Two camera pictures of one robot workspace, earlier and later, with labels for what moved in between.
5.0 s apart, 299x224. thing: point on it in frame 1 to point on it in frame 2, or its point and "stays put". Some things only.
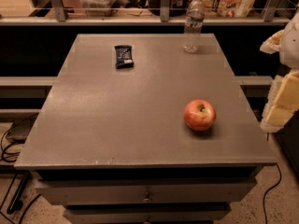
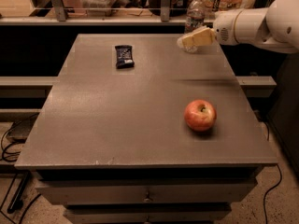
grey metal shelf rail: [271, 15] stays put
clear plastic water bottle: [195, 12] stays put
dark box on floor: [21, 130] stays put
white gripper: [291, 46] to [223, 28]
